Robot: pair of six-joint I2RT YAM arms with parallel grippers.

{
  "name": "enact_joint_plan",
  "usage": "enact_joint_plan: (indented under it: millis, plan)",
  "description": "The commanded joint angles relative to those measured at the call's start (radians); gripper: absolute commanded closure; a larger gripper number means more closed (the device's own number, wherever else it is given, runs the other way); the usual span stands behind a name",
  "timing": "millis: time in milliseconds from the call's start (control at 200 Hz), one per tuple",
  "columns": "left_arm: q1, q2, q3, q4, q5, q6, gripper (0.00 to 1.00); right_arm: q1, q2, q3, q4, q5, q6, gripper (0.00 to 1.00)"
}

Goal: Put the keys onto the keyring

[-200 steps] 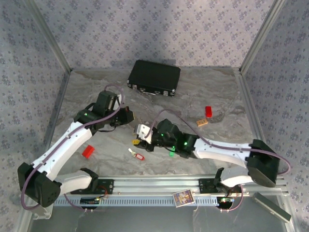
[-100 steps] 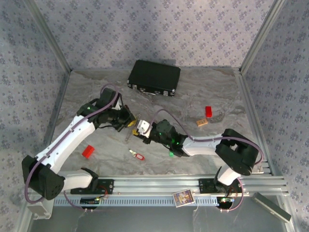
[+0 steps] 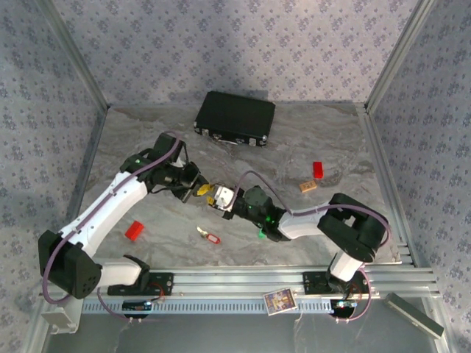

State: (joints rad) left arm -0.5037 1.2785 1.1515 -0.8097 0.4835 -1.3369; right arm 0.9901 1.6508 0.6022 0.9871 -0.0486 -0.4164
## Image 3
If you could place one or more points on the key with green tag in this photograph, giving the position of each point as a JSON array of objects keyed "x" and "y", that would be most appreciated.
[{"x": 262, "y": 234}]

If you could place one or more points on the key with red tag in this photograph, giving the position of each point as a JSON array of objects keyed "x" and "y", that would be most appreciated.
[{"x": 214, "y": 239}]

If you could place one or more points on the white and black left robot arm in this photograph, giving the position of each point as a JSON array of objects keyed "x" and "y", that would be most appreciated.
[{"x": 106, "y": 206}]

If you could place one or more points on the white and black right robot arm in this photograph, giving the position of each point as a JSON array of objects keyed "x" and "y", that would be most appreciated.
[{"x": 305, "y": 224}]

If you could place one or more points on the small wooden tile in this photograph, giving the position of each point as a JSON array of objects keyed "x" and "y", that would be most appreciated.
[{"x": 308, "y": 186}]

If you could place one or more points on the red thick toy block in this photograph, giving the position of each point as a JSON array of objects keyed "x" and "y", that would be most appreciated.
[{"x": 134, "y": 230}]

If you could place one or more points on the red flat studded brick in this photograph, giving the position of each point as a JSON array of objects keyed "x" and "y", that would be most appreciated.
[{"x": 318, "y": 170}]

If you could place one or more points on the black case with metal latches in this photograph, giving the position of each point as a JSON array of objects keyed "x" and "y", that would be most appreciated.
[{"x": 235, "y": 114}]

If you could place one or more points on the colourful picture card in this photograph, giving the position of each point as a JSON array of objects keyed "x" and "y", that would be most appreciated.
[{"x": 280, "y": 301}]

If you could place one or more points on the small circuit board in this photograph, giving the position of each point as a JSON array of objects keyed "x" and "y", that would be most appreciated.
[
  {"x": 136, "y": 305},
  {"x": 344, "y": 304}
]

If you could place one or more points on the grey metal bar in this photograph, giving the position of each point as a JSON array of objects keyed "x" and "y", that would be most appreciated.
[{"x": 412, "y": 314}]

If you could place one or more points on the aluminium side rail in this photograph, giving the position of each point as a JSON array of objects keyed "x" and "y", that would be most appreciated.
[
  {"x": 387, "y": 176},
  {"x": 87, "y": 165}
]

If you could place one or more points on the aluminium mounting rail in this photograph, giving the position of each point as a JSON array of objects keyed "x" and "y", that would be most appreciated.
[{"x": 239, "y": 281}]

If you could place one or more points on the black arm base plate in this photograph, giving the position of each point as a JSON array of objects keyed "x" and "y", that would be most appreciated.
[
  {"x": 312, "y": 283},
  {"x": 162, "y": 283}
]

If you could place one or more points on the aluminium frame post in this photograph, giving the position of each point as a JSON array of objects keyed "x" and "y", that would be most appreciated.
[
  {"x": 399, "y": 55},
  {"x": 77, "y": 55}
]

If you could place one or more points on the white plastic bracket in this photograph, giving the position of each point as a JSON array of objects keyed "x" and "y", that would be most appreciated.
[{"x": 59, "y": 320}]

